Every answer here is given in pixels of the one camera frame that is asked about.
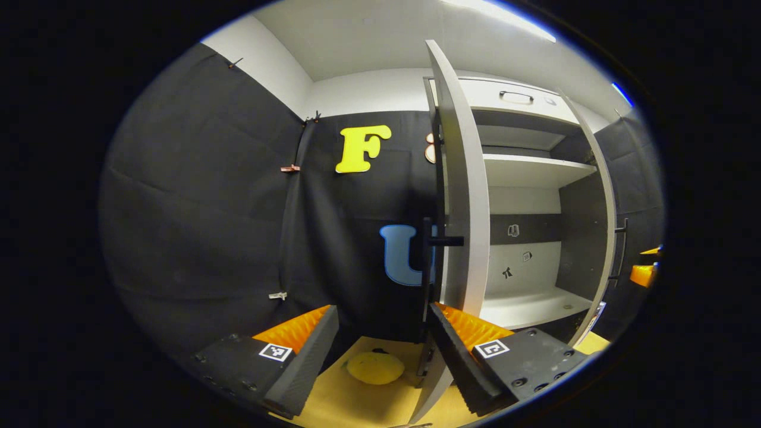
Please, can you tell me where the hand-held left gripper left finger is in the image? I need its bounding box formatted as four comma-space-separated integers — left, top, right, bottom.
189, 304, 339, 420

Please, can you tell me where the black door handle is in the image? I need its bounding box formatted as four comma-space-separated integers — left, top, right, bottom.
611, 218, 630, 281
420, 217, 465, 325

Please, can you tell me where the white cabinet shelf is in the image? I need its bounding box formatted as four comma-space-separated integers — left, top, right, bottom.
480, 287, 593, 329
483, 153, 597, 189

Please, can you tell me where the white cabinet door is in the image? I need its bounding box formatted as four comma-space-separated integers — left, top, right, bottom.
407, 40, 491, 424
556, 89, 619, 348

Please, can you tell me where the black backdrop cloth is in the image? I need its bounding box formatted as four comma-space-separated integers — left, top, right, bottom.
98, 43, 444, 357
595, 110, 665, 339

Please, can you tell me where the beige cabinet drawer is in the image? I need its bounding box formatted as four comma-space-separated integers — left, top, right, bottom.
458, 77, 580, 124

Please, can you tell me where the white grey cabinet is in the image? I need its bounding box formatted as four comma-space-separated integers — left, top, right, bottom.
423, 76, 619, 348

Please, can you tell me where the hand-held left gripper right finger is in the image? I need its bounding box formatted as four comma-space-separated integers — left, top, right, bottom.
427, 302, 589, 417

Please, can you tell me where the yellow round soft toy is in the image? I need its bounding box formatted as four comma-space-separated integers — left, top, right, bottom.
347, 351, 405, 385

